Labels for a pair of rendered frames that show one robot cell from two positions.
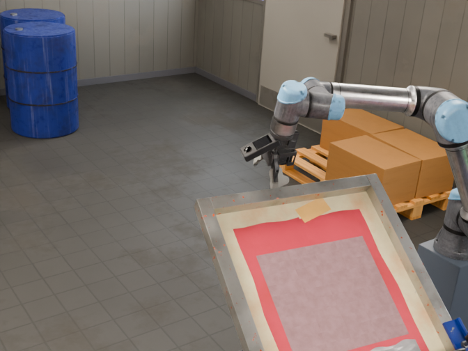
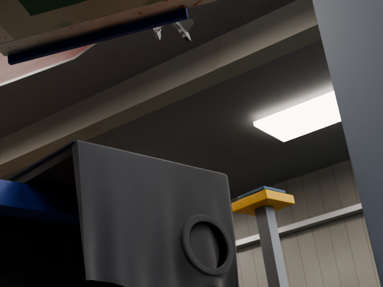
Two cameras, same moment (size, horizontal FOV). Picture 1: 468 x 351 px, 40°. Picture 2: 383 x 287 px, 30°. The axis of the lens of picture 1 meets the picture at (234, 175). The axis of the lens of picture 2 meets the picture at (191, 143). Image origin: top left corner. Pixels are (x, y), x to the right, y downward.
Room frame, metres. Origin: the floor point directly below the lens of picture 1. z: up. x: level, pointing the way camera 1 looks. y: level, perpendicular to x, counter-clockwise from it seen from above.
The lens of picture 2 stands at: (1.09, -1.88, 0.35)
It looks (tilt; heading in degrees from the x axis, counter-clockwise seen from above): 22 degrees up; 67
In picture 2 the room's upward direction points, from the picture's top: 9 degrees counter-clockwise
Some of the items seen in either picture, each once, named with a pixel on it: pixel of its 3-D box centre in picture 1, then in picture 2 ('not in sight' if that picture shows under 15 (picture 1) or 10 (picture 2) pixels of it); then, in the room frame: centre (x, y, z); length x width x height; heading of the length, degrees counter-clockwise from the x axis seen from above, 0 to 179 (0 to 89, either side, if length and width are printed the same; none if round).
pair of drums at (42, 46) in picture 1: (38, 69); not in sight; (6.40, 2.05, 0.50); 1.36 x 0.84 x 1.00; 36
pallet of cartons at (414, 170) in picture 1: (364, 161); not in sight; (5.12, -1.10, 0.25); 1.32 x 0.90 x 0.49; 36
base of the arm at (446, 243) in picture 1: (457, 237); not in sight; (2.01, -0.80, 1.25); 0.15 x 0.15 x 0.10
